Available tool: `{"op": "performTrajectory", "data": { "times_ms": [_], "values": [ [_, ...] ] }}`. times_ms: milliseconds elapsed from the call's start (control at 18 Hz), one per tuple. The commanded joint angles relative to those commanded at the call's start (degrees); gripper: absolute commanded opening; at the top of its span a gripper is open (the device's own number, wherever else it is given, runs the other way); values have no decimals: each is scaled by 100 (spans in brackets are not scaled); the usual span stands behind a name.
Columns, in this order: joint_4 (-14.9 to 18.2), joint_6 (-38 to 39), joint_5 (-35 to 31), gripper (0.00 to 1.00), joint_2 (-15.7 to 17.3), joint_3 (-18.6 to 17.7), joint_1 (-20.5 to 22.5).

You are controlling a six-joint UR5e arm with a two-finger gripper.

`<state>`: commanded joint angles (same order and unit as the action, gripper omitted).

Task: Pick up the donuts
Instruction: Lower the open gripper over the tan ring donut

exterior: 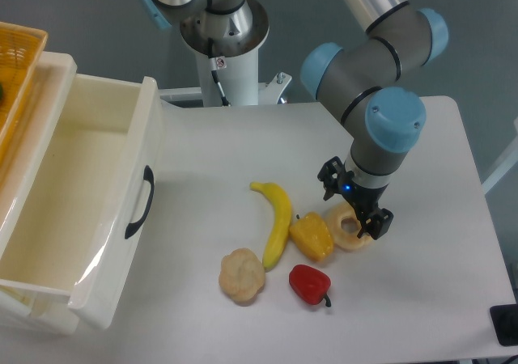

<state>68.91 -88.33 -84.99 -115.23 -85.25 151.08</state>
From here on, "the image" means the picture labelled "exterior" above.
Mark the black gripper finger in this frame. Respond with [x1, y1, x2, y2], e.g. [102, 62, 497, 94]
[317, 156, 344, 201]
[357, 207, 394, 240]

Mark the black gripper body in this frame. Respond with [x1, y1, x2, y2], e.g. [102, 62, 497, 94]
[338, 171, 388, 218]

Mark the beige ring donut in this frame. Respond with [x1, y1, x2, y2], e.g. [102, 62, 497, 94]
[325, 201, 373, 252]

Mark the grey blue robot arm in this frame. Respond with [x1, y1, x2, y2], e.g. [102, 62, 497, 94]
[142, 0, 448, 239]

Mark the yellow banana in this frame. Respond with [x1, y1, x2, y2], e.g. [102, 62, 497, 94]
[249, 182, 292, 271]

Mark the yellow bell pepper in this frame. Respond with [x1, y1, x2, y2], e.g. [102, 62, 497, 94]
[289, 212, 334, 262]

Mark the red bell pepper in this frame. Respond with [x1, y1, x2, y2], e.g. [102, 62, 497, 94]
[288, 265, 332, 307]

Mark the black device at edge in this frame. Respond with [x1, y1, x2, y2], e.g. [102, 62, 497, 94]
[490, 303, 518, 346]

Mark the white plastic drawer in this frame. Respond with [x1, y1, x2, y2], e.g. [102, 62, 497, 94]
[1, 74, 163, 329]

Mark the white drawer cabinet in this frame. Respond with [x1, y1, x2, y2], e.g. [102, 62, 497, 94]
[1, 52, 79, 335]

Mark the orange plastic basket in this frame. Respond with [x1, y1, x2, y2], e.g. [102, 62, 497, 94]
[1, 22, 48, 163]

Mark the metal bracket with bolts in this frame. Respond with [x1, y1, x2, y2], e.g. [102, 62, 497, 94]
[258, 71, 292, 105]

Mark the white frame bar right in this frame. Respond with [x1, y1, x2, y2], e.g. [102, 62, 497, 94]
[482, 118, 517, 195]

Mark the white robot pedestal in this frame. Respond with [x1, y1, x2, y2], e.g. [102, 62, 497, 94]
[180, 0, 270, 108]

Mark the black drawer handle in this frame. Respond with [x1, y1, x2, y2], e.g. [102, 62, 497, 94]
[124, 165, 155, 241]

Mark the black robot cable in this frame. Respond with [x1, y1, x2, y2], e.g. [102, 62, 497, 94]
[197, 0, 232, 107]

